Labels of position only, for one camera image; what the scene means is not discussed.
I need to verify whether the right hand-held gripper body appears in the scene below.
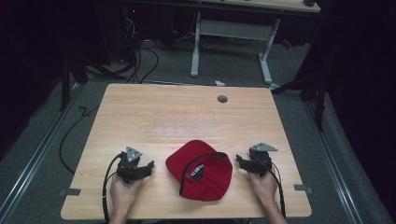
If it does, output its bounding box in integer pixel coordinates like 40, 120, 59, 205
247, 142, 279, 178

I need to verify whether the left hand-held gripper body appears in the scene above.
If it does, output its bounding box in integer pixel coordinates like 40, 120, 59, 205
116, 146, 148, 185

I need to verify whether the red cap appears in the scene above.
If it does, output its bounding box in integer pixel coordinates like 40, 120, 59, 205
164, 139, 233, 203

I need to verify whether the person's right hand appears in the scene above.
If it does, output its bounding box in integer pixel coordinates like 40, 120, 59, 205
247, 167, 278, 207

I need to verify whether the person's left hand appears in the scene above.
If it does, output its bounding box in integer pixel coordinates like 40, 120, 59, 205
109, 173, 145, 217

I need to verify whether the grey tape piece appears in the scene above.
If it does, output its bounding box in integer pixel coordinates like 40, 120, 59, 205
293, 184, 314, 195
58, 188, 81, 198

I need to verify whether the black stand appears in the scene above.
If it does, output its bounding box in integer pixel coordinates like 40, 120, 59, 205
58, 54, 90, 112
270, 73, 329, 133

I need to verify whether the desk with white metal legs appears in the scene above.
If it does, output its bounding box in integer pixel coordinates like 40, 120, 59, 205
190, 0, 321, 86

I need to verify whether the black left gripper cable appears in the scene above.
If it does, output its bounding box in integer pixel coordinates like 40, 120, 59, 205
102, 153, 124, 224

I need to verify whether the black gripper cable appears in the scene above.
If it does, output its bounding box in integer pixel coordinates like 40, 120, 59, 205
102, 153, 124, 224
254, 155, 288, 219

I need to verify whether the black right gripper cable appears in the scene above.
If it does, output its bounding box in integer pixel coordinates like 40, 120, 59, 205
254, 155, 288, 219

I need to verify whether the black floor cable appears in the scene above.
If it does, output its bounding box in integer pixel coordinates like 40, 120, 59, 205
58, 105, 101, 175

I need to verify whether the metal floor rail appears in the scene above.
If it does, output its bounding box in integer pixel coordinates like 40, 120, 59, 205
303, 100, 364, 224
0, 83, 82, 224

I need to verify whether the bundle of black floor cables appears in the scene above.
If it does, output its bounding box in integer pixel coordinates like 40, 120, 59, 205
122, 15, 160, 85

